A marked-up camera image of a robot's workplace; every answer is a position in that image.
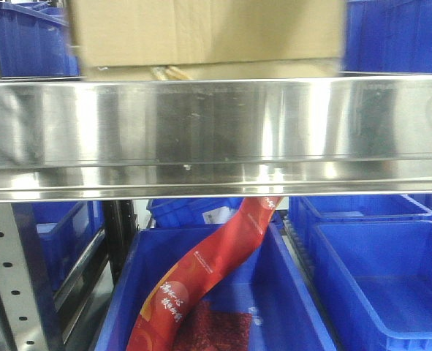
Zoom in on red printed paper bag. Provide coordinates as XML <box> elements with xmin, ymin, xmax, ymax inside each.
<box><xmin>126</xmin><ymin>196</ymin><xmax>282</xmax><ymax>350</ymax></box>

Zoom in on large brown cardboard box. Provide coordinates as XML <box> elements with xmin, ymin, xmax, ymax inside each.
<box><xmin>67</xmin><ymin>1</ymin><xmax>346</xmax><ymax>80</ymax></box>

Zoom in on blue bin upper left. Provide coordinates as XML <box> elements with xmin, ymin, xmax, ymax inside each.
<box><xmin>0</xmin><ymin>1</ymin><xmax>80</xmax><ymax>78</ymax></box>

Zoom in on blue bin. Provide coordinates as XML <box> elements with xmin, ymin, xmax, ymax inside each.
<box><xmin>288</xmin><ymin>195</ymin><xmax>432</xmax><ymax>246</ymax></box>
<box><xmin>312</xmin><ymin>221</ymin><xmax>432</xmax><ymax>350</ymax></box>
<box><xmin>343</xmin><ymin>1</ymin><xmax>432</xmax><ymax>73</ymax></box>
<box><xmin>95</xmin><ymin>224</ymin><xmax>336</xmax><ymax>350</ymax></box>
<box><xmin>0</xmin><ymin>1</ymin><xmax>80</xmax><ymax>78</ymax></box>
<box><xmin>31</xmin><ymin>201</ymin><xmax>104</xmax><ymax>292</ymax></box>
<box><xmin>145</xmin><ymin>197</ymin><xmax>284</xmax><ymax>230</ymax></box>

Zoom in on blue bin lower left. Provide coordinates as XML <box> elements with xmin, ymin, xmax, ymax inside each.
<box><xmin>31</xmin><ymin>201</ymin><xmax>104</xmax><ymax>292</ymax></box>

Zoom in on blue bin back centre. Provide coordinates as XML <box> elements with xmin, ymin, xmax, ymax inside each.
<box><xmin>145</xmin><ymin>197</ymin><xmax>284</xmax><ymax>230</ymax></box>

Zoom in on stainless steel shelf rail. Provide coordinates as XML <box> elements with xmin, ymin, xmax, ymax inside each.
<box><xmin>0</xmin><ymin>75</ymin><xmax>432</xmax><ymax>202</ymax></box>

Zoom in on blue bin lower right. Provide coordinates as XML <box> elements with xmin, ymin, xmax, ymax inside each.
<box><xmin>312</xmin><ymin>221</ymin><xmax>432</xmax><ymax>350</ymax></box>

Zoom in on perforated steel shelf upright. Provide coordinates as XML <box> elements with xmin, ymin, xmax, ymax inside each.
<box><xmin>0</xmin><ymin>203</ymin><xmax>64</xmax><ymax>350</ymax></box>

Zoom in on blue bin lower centre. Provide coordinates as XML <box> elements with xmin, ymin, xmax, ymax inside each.
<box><xmin>95</xmin><ymin>224</ymin><xmax>336</xmax><ymax>350</ymax></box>

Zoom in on blue bin back right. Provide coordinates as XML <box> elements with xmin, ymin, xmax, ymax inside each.
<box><xmin>288</xmin><ymin>195</ymin><xmax>432</xmax><ymax>246</ymax></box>

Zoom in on blue bin upper right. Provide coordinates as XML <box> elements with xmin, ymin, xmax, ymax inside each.
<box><xmin>343</xmin><ymin>1</ymin><xmax>432</xmax><ymax>73</ymax></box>

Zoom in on dark red textured pouch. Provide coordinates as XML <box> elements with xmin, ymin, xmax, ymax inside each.
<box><xmin>173</xmin><ymin>301</ymin><xmax>252</xmax><ymax>350</ymax></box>

